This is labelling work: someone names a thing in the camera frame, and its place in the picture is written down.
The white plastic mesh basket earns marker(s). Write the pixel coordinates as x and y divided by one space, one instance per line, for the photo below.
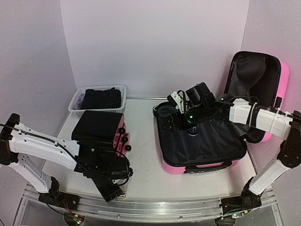
80 112

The pink and black case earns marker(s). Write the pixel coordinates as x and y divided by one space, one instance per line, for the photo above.
102 129

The black jeans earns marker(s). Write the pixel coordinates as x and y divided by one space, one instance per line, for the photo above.
101 99

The lavender garment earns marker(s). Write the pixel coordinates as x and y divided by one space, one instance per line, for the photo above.
78 102

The navy round powder compact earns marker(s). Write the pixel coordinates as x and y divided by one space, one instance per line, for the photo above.
193 131

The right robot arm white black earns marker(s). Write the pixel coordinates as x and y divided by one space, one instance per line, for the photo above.
284 125

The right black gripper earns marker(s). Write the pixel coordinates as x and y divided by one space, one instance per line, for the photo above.
173 120

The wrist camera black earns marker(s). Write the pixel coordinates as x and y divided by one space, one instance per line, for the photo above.
115 166
199 95

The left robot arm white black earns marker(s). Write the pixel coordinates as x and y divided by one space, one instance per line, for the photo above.
19 142

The pink hard-shell suitcase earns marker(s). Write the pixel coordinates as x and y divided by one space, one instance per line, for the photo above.
221 143

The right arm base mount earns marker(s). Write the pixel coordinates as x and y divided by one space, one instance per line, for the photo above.
246 201

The curved aluminium rail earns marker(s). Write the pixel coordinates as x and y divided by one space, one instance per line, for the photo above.
166 198

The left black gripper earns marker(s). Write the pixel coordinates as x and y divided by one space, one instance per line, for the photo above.
108 195

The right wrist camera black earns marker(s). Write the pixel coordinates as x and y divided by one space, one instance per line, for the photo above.
199 95

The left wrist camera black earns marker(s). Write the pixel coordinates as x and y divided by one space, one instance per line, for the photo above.
115 166

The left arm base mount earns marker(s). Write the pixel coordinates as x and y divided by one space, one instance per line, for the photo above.
57 198

